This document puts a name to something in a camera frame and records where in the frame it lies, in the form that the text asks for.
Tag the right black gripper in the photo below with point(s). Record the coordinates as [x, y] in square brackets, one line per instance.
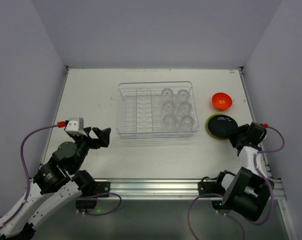
[240, 136]

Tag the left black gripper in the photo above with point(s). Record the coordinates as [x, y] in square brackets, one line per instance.
[91, 137]

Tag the black plate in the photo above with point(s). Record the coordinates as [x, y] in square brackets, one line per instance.
[228, 125]

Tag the lime green plate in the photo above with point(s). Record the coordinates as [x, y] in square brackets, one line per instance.
[213, 128]

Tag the orange plastic bowl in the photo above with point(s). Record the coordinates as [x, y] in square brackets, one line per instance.
[221, 101]

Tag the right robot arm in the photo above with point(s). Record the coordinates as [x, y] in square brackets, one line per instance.
[247, 192]

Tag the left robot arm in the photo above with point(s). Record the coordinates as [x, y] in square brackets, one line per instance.
[56, 182]

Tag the clear plastic dish rack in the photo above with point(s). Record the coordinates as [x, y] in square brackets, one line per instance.
[139, 109]

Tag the clear glass front right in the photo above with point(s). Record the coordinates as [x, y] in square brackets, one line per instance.
[186, 123]

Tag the clear glass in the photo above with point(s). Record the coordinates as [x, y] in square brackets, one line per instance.
[186, 123]
[183, 95]
[167, 108]
[168, 123]
[184, 109]
[167, 94]

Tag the clear glass middle right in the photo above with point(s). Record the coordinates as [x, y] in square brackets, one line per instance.
[184, 109]

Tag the clear glass back right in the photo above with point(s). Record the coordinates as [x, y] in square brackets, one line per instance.
[183, 95]

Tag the clear glass front left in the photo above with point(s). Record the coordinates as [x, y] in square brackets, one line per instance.
[168, 123]

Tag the right black controller box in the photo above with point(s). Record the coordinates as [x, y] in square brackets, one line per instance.
[217, 205]

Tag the black controller box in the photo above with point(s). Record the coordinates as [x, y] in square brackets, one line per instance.
[217, 205]
[85, 205]

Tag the left black controller box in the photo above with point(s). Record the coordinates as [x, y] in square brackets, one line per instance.
[85, 205]

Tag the clear glass middle left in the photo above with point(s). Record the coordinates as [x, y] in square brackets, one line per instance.
[167, 108]

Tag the clear glass back left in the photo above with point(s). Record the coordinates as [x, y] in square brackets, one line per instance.
[167, 94]

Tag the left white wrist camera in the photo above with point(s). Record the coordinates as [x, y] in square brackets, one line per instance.
[75, 121]

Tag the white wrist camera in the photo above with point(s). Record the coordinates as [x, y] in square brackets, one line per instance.
[264, 130]
[75, 121]

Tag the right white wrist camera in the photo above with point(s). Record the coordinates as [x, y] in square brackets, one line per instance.
[264, 130]

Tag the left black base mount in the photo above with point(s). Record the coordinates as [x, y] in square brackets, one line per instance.
[102, 189]

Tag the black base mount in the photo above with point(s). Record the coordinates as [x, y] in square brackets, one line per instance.
[209, 185]
[102, 189]

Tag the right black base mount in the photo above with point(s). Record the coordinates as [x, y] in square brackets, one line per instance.
[209, 185]

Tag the aluminium front rail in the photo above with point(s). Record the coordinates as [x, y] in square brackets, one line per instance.
[153, 189]

